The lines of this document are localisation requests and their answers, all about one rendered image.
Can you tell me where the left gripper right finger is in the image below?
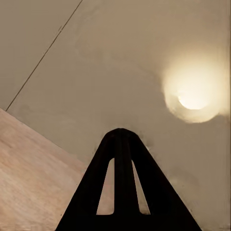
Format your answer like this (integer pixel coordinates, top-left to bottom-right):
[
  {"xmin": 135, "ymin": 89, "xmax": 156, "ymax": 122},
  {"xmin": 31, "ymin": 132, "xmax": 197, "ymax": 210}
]
[{"xmin": 121, "ymin": 128, "xmax": 202, "ymax": 231}]

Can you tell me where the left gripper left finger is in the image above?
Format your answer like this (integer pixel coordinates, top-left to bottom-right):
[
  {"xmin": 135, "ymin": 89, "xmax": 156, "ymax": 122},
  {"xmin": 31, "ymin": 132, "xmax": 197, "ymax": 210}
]
[{"xmin": 56, "ymin": 128, "xmax": 128, "ymax": 231}]

